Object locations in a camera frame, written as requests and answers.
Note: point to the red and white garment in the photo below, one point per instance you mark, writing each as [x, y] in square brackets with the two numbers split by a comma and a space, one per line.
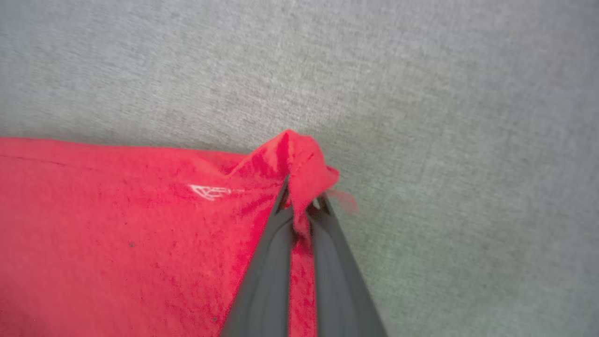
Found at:
[117, 234]

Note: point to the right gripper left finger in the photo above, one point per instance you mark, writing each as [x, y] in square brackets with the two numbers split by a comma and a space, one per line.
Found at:
[264, 290]

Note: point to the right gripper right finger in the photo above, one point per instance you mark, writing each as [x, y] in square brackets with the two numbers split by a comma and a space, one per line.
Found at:
[339, 290]

